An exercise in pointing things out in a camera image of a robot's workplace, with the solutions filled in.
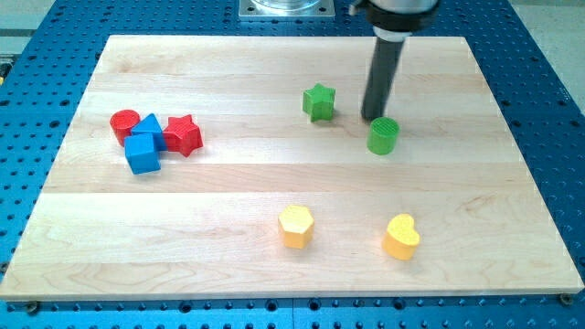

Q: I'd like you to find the yellow heart block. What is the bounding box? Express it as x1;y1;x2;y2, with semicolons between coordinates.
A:
382;213;420;260

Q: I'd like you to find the blue triangle block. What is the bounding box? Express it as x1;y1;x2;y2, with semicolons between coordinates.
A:
131;113;167;151

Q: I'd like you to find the wooden board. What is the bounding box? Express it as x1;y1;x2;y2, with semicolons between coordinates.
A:
1;35;583;302

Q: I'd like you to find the blue cube block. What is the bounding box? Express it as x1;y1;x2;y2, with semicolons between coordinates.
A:
124;133;161;175

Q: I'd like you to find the red cylinder block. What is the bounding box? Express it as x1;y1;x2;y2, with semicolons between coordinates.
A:
110;109;141;147

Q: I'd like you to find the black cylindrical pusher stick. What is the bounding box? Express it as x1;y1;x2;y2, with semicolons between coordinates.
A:
361;37;404;122

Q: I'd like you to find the yellow hexagon block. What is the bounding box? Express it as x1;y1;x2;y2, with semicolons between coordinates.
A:
278;205;314;249

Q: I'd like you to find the green cylinder block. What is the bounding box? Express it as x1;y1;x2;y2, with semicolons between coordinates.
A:
367;117;400;155

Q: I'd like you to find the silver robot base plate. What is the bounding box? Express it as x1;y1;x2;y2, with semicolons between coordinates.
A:
239;0;335;20

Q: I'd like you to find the red star block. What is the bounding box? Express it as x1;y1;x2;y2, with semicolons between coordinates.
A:
163;114;203;157

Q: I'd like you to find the blue perforated table plate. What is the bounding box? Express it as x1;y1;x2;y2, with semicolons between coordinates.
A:
1;1;584;328

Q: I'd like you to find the green star block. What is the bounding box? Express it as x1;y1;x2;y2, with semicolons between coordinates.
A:
303;83;335;122

